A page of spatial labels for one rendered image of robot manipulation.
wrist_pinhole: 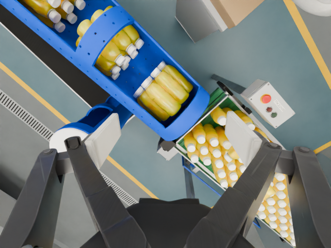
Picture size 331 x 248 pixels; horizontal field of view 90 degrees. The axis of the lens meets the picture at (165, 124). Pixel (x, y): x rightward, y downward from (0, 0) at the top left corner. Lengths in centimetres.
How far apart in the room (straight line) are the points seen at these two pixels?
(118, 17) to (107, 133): 53
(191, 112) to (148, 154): 161
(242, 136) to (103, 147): 13
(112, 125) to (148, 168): 212
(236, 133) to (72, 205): 307
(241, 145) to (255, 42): 183
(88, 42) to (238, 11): 54
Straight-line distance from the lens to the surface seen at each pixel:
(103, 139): 17
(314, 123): 252
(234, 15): 77
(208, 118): 99
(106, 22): 64
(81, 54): 65
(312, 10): 70
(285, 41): 211
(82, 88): 192
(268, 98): 82
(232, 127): 19
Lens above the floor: 181
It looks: 67 degrees down
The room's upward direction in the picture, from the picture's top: 174 degrees counter-clockwise
